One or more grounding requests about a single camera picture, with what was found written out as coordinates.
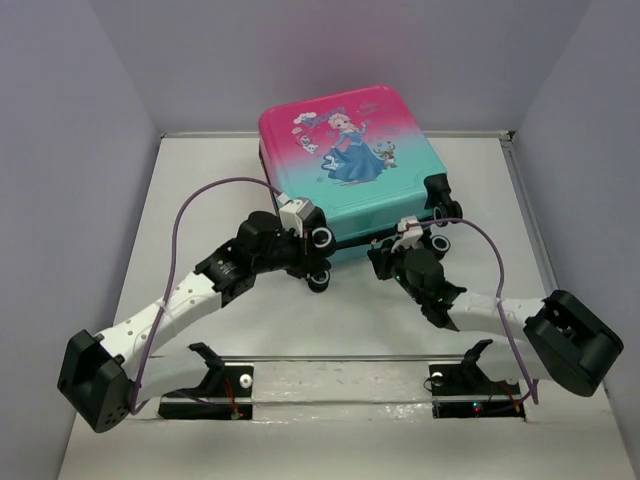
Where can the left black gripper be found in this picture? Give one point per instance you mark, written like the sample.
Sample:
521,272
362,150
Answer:
307,261

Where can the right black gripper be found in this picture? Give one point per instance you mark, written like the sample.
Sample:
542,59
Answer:
381,257

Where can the pink and teal suitcase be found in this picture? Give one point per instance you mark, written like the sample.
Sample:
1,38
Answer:
360,157

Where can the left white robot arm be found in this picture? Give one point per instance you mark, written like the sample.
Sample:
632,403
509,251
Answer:
112,374

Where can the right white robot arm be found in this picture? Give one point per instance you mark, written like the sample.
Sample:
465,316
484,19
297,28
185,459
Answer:
554,338

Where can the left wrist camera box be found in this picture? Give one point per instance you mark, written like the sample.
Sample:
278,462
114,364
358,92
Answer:
293,213

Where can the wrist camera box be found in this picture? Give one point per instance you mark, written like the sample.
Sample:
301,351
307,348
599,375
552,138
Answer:
293,213
409,232

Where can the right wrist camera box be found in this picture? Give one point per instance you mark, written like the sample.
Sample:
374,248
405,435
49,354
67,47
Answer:
409,232

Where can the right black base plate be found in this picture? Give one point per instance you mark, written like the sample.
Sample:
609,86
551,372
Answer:
454,397

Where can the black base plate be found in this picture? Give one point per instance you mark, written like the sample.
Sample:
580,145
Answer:
454,397
226,397

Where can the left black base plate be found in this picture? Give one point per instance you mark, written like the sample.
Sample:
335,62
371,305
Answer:
226,397

